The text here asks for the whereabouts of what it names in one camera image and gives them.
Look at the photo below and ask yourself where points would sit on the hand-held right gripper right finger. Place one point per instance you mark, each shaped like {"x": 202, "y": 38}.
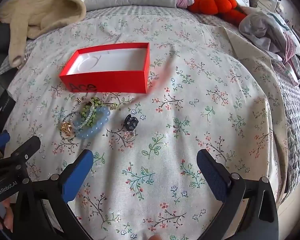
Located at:
{"x": 212, "y": 176}

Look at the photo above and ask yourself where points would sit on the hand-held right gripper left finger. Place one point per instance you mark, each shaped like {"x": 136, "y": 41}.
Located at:
{"x": 77, "y": 171}

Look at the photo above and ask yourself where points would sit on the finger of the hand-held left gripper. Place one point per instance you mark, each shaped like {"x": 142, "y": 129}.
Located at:
{"x": 25, "y": 152}
{"x": 1, "y": 140}

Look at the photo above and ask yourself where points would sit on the black claw hair clip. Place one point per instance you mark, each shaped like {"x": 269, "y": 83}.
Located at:
{"x": 130, "y": 122}

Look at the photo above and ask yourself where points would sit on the red cardboard box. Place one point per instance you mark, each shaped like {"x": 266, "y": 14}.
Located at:
{"x": 102, "y": 82}

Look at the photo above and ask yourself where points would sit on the person's left hand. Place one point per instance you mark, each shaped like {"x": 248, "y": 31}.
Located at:
{"x": 3, "y": 217}

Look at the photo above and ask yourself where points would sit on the floral bed sheet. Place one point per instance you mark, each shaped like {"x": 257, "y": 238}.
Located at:
{"x": 165, "y": 105}

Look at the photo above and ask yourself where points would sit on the dark chair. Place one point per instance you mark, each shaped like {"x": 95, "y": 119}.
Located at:
{"x": 0, "y": 42}

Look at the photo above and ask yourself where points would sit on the beige fleece blanket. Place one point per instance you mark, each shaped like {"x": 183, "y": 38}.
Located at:
{"x": 45, "y": 5}

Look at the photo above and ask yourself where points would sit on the crumpled grey clothes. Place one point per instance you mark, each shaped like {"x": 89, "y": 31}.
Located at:
{"x": 260, "y": 27}

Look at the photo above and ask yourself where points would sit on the orange pumpkin plush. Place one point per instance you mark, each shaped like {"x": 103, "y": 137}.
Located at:
{"x": 210, "y": 3}

